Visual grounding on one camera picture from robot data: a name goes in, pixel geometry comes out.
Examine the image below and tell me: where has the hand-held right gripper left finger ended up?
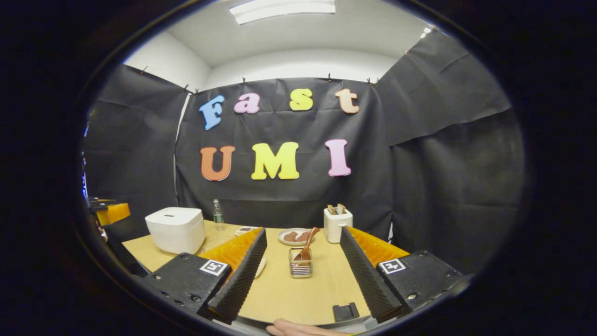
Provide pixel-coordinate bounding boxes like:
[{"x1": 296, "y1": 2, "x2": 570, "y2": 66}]
[{"x1": 132, "y1": 227, "x2": 269, "y2": 325}]

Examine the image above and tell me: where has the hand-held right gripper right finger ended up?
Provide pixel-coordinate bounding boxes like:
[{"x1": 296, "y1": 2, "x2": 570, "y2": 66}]
[{"x1": 339, "y1": 226, "x2": 467, "y2": 323}]

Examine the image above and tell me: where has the white rice cooker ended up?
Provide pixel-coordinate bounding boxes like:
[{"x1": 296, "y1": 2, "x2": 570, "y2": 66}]
[{"x1": 145, "y1": 207, "x2": 206, "y2": 255}]

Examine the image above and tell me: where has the brown wooden spoon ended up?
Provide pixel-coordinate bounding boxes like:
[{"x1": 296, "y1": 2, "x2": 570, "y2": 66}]
[{"x1": 294, "y1": 227, "x2": 321, "y2": 262}]

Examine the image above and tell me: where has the round white plate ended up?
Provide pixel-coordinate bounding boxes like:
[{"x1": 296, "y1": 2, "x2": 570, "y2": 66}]
[{"x1": 278, "y1": 228, "x2": 314, "y2": 246}]

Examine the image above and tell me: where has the white toaster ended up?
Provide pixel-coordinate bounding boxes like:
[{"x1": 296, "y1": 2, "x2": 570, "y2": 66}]
[{"x1": 324, "y1": 208, "x2": 354, "y2": 244}]

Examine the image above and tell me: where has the black backdrop cloth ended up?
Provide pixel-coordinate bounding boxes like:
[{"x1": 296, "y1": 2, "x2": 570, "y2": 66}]
[{"x1": 82, "y1": 30, "x2": 525, "y2": 276}]

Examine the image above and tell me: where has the small black bracket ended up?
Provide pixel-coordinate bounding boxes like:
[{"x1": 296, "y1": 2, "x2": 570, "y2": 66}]
[{"x1": 333, "y1": 302, "x2": 360, "y2": 322}]

